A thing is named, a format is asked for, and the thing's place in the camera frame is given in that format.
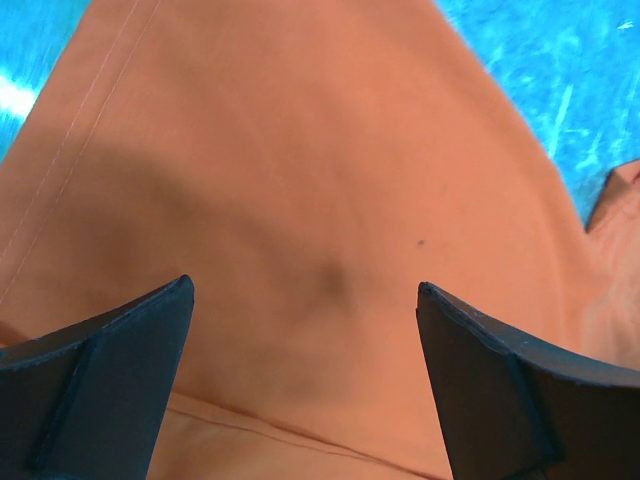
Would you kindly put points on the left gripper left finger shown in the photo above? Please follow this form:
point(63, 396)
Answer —
point(87, 401)

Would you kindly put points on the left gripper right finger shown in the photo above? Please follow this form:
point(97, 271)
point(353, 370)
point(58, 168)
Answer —
point(512, 406)

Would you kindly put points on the orange t shirt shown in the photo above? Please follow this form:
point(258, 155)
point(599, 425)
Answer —
point(308, 164)

